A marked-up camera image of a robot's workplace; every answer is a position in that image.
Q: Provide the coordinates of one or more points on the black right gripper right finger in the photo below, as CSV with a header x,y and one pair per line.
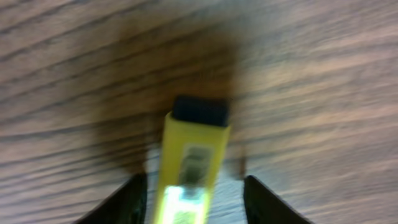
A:
x,y
263,206

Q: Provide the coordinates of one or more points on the yellow highlighter marker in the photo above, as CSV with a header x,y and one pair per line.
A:
x,y
195,137

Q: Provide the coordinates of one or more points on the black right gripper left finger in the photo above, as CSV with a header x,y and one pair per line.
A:
x,y
126,206

